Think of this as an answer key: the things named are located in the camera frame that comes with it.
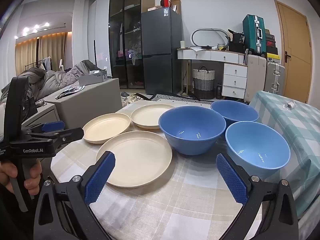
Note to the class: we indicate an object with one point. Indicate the beige suitcase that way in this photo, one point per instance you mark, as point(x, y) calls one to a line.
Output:
point(255, 75)

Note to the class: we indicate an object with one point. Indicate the black and white papers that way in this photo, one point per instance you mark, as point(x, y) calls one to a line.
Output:
point(70, 91)

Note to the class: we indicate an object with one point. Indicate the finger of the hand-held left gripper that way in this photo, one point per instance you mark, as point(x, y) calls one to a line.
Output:
point(52, 126)
point(72, 133)

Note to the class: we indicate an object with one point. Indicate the grey sofa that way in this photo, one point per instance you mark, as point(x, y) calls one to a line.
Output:
point(87, 102)

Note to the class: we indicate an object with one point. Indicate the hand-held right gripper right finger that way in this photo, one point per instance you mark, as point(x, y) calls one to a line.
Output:
point(231, 180)

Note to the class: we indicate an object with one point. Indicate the red box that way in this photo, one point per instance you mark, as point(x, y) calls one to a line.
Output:
point(166, 2)

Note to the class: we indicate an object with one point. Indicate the large dark blue bowl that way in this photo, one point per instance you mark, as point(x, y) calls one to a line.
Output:
point(190, 130)

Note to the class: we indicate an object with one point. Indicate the white candle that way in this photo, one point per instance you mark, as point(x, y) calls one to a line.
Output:
point(183, 44)

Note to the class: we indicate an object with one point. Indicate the wooden door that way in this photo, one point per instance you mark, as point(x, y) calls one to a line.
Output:
point(295, 42)

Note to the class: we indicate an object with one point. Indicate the black and white patterned rug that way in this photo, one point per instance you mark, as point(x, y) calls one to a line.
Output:
point(170, 97)

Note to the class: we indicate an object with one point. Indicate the grey slipper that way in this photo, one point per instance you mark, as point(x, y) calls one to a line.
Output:
point(124, 94)

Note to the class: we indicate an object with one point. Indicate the printed tote bag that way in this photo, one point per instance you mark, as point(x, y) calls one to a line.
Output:
point(128, 98)

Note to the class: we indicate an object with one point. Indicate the teal checked tablecloth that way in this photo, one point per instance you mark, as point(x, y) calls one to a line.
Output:
point(295, 120)

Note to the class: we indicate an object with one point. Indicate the teal suitcase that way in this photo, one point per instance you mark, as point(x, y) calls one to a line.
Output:
point(251, 35)

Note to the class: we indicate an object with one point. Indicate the woven laundry basket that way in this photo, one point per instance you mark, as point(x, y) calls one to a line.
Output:
point(203, 80)

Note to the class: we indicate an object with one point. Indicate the clothes rack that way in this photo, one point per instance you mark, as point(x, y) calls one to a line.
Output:
point(45, 63)

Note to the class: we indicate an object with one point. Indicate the light blue bowl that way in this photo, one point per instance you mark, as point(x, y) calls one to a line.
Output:
point(257, 145)

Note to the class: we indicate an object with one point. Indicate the small clear plastic packet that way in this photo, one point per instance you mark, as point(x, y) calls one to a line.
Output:
point(290, 105)

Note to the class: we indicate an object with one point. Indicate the cardboard box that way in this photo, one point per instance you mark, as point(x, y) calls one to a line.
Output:
point(175, 5)

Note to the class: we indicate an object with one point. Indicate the dark grey refrigerator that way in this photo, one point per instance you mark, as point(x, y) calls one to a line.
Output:
point(160, 55)

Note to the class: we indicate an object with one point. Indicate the dark glass door cabinet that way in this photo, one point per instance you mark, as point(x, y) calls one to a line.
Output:
point(125, 42)

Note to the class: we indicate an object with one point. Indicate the oval mirror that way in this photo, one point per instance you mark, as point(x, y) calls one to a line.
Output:
point(210, 37)

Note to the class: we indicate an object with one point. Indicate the stack of dark boxes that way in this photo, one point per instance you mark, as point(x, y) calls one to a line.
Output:
point(271, 42)

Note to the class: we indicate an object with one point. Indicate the grey quilt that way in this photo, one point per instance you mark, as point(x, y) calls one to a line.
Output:
point(60, 77)

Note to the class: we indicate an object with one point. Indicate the black bag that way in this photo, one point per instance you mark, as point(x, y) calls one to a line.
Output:
point(236, 42)

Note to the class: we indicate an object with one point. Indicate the ceiling track light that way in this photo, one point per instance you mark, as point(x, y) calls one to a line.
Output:
point(35, 28)

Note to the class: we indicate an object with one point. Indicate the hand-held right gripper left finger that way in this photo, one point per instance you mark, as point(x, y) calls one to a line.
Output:
point(100, 177)

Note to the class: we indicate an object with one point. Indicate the person's left hand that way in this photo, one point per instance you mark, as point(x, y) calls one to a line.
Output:
point(32, 182)

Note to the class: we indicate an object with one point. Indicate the beige curtains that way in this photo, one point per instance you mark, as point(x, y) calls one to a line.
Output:
point(27, 52)

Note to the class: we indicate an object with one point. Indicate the grey shoe box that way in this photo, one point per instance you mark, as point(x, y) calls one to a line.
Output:
point(92, 78)

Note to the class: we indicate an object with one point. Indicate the white vanity desk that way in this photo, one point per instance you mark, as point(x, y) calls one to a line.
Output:
point(212, 55)

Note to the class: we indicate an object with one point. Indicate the beige checked tablecloth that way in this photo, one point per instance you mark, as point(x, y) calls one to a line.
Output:
point(190, 192)

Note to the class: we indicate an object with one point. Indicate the silver suitcase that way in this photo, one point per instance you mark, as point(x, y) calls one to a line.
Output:
point(273, 76)

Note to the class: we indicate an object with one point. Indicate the black water bottle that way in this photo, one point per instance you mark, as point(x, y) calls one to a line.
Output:
point(219, 92)

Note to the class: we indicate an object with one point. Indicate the small dark blue bowl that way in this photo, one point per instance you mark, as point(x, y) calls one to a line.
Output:
point(232, 112)

